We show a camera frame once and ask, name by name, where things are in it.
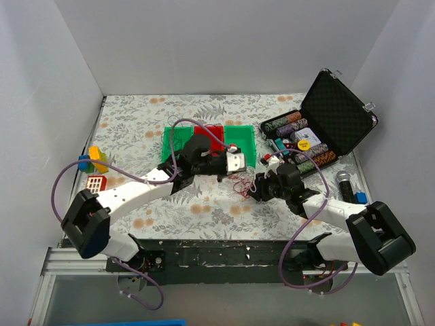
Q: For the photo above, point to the white card deck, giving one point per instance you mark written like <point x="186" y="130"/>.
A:
<point x="308" y="135"/>

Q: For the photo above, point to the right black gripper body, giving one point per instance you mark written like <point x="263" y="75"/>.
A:
<point x="259" y="191"/>

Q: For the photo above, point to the red plastic bin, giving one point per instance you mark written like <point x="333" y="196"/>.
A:
<point x="215" y="134"/>

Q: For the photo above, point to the green plastic bin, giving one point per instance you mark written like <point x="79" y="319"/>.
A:
<point x="243" y="137"/>
<point x="179" y="138"/>

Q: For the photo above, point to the small blue toy brick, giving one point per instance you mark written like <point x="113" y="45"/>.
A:
<point x="360" y="198"/>

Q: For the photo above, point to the red window toy brick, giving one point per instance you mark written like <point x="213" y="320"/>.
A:
<point x="96" y="183"/>

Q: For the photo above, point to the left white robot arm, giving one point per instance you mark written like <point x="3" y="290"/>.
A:
<point x="88" y="219"/>

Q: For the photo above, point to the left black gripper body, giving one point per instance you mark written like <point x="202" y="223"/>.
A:
<point x="221" y="166"/>

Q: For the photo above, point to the black table front frame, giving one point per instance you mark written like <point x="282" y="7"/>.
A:
<point x="177" y="262"/>

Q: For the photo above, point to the black microphone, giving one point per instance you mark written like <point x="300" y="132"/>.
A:
<point x="343" y="179"/>

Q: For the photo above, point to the blue plastic bin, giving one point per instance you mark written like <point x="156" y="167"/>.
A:
<point x="170" y="322"/>

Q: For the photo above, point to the floral table mat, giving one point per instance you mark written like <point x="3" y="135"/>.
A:
<point x="130" y="131"/>

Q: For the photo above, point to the right green plastic bin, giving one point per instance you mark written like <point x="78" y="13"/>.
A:
<point x="243" y="137"/>

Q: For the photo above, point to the yellow red toy pieces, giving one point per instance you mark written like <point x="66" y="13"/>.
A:
<point x="345" y="324"/>

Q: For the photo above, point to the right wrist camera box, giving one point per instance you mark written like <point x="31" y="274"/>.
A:
<point x="271" y="162"/>

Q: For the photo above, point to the yellow dealer button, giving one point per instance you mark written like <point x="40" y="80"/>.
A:
<point x="303" y="145"/>

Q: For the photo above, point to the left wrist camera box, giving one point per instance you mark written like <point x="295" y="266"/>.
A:
<point x="235" y="160"/>

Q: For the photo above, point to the black poker chip case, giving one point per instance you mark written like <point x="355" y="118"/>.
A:
<point x="334" y="114"/>

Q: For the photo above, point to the left green plastic bin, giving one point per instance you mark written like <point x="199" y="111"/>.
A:
<point x="179" y="138"/>

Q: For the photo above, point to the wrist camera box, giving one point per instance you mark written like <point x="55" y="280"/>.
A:
<point x="271" y="162"/>
<point x="235" y="160"/>

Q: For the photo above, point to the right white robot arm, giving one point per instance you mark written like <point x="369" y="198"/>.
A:
<point x="372" y="235"/>

